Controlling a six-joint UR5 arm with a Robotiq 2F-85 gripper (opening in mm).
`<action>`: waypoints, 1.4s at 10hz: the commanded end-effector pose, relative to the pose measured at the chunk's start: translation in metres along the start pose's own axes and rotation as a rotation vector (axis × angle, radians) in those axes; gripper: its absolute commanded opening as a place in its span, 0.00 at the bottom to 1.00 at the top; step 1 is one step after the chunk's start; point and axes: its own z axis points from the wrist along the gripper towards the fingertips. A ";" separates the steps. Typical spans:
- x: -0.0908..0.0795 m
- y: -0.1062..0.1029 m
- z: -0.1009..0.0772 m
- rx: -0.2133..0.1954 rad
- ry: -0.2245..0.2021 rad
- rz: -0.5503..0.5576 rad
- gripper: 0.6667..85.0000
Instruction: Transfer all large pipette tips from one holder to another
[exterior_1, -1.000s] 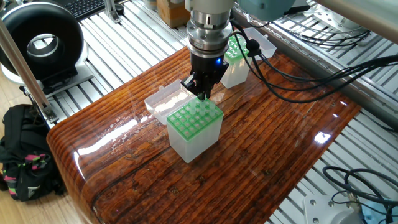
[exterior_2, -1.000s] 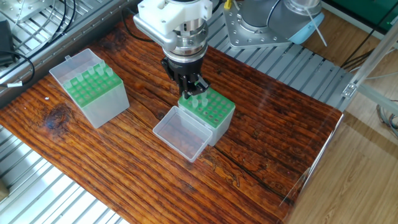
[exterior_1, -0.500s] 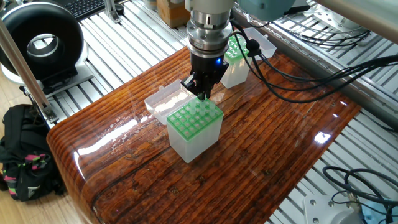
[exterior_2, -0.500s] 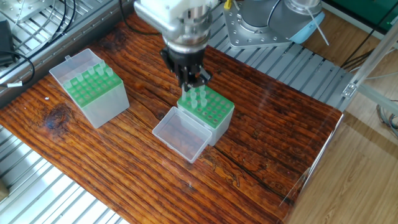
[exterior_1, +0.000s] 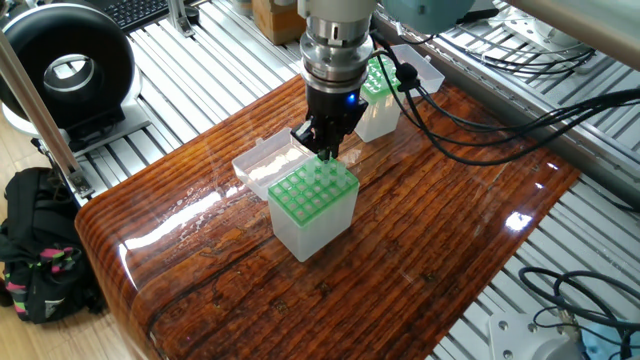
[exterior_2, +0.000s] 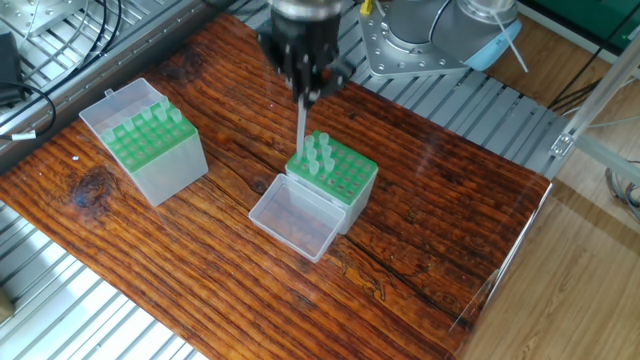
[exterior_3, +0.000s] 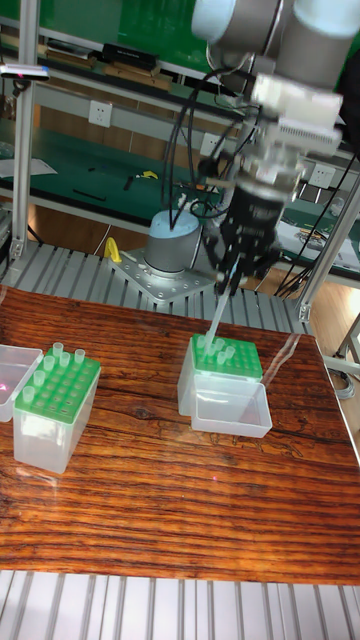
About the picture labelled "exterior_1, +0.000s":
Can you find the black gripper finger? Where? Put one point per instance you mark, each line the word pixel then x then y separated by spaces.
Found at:
pixel 342 136
pixel 306 135

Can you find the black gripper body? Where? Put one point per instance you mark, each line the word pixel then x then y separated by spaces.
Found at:
pixel 336 102

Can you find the translucent tip box green rack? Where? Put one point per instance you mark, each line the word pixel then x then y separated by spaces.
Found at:
pixel 310 225
pixel 385 120

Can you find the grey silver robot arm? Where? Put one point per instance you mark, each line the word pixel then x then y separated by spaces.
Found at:
pixel 335 35

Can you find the clear hinged box lid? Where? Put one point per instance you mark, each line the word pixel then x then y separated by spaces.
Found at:
pixel 262 165
pixel 428 72

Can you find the brown cardboard box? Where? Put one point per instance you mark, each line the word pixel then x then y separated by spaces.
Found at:
pixel 272 15

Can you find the glossy wooden board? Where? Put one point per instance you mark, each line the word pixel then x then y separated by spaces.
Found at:
pixel 350 270

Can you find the black keyboard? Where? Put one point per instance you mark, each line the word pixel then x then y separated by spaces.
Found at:
pixel 135 10

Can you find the black round fan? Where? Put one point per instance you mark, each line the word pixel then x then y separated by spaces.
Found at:
pixel 105 60

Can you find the black backpack pink trim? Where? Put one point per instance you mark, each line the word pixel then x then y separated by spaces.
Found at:
pixel 40 240

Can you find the slim aluminium post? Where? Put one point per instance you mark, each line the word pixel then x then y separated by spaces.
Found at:
pixel 35 110

